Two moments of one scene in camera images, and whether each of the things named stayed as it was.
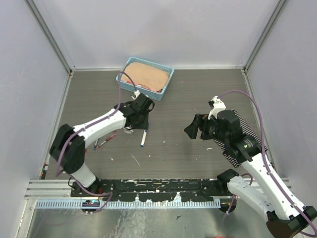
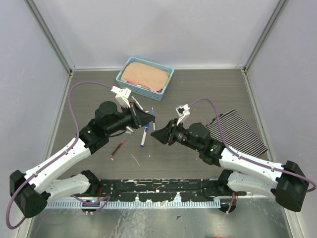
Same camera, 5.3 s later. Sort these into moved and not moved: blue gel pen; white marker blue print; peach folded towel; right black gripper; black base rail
Moved: right black gripper; blue gel pen
Not moved: black base rail; white marker blue print; peach folded towel
